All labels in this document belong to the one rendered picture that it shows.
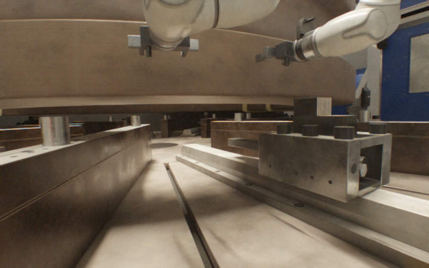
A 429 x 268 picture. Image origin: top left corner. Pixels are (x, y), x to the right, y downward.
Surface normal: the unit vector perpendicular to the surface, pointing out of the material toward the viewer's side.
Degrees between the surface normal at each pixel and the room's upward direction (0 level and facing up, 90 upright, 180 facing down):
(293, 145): 90
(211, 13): 128
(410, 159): 90
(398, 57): 90
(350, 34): 111
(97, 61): 90
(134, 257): 0
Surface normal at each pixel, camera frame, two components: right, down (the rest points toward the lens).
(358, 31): -0.70, 0.44
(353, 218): -0.87, 0.07
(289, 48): 0.43, 0.07
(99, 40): 0.18, 0.08
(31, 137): 0.80, 0.04
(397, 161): -0.61, 0.09
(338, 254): -0.03, -1.00
